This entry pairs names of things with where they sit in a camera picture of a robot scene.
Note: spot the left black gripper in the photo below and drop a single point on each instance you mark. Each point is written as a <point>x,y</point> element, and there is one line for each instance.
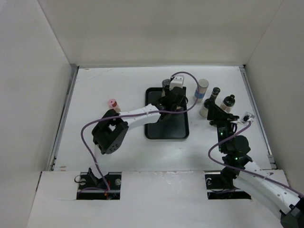
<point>181,103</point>

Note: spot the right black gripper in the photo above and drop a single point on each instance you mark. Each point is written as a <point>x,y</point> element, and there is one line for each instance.
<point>215,113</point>

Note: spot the yellow cap spice bottle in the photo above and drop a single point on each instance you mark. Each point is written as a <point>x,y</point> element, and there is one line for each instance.
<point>175,107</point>

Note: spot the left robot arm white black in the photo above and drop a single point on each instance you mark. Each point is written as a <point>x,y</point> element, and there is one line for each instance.
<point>109,133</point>

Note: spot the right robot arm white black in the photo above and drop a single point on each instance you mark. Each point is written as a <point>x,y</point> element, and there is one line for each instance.
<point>241,172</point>

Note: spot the black knob cap bottle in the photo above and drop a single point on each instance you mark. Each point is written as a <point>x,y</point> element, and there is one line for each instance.
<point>228,103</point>

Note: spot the tall dark pepper grinder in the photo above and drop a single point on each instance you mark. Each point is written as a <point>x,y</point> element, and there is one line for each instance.
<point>215,92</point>

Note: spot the black cap spice bottle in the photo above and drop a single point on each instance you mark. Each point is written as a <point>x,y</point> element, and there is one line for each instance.
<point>205,107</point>

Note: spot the black plastic tray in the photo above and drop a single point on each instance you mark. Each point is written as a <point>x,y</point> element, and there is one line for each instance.
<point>176,127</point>

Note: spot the silver lid blue label jar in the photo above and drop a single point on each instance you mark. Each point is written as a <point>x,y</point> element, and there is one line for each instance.
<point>201,90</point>

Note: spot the pink cap spice bottle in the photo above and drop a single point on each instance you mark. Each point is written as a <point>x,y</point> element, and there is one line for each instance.
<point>113,104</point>

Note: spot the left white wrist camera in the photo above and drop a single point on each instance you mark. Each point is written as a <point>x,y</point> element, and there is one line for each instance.
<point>176,81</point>

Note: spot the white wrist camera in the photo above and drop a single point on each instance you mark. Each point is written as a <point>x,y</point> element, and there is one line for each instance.
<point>247,117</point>
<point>176,81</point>

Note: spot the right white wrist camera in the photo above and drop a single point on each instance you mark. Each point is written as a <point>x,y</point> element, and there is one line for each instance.
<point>247,117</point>

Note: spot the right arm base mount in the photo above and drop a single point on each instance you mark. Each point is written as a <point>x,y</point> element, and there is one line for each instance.
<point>221,188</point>

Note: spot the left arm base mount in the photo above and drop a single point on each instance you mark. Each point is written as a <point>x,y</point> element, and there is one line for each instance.
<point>90,187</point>

